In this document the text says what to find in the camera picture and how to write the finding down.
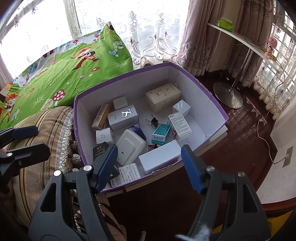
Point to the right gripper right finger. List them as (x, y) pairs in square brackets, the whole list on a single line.
[(245, 217)]

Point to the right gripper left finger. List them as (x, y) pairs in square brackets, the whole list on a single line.
[(53, 218)]

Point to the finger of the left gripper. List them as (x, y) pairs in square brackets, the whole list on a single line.
[(9, 135), (14, 160)]

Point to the black product box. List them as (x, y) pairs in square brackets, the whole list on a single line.
[(104, 164)]

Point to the large white box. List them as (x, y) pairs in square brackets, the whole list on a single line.
[(160, 157)]

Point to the white medicine box grey text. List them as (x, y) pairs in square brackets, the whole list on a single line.
[(180, 129)]

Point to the tan narrow box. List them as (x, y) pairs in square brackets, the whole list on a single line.
[(101, 117)]

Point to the white music box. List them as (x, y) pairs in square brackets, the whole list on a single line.
[(104, 135)]

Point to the pink binder clip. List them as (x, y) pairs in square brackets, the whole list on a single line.
[(152, 147)]

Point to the teal foil box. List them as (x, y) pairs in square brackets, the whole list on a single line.
[(160, 134)]

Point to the white plastic holder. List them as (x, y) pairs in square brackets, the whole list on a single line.
[(129, 145)]

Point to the black binder clip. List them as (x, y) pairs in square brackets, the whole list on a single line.
[(154, 122)]

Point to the beige cardboard box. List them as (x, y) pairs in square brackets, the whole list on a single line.
[(162, 97)]

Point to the white medicine box red figure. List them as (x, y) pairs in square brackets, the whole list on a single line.
[(126, 175)]

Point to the striped sofa cushion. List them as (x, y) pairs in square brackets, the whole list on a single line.
[(55, 130)]

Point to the green cartoon tablecloth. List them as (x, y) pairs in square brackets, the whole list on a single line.
[(64, 72)]

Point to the white side table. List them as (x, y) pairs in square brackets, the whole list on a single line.
[(228, 94)]

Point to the small white cube box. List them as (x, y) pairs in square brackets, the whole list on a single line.
[(120, 102)]

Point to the purple cardboard box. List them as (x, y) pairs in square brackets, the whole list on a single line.
[(206, 117)]

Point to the dark blue small box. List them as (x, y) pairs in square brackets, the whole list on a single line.
[(135, 128)]

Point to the pink curtain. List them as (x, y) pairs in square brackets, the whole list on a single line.
[(199, 41)]

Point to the green tissue pack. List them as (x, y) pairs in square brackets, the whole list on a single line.
[(225, 24)]

